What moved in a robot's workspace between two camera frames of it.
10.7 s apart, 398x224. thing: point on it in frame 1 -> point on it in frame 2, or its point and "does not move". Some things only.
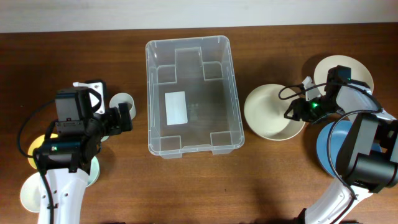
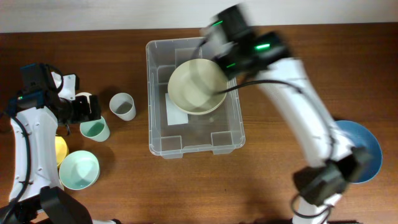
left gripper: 115,126 -> 84,114
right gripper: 298,106 -> 229,68
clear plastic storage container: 193,99 does not move
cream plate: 264,109 -> 196,100
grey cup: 122,98 does not move
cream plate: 359,73 -> 192,86
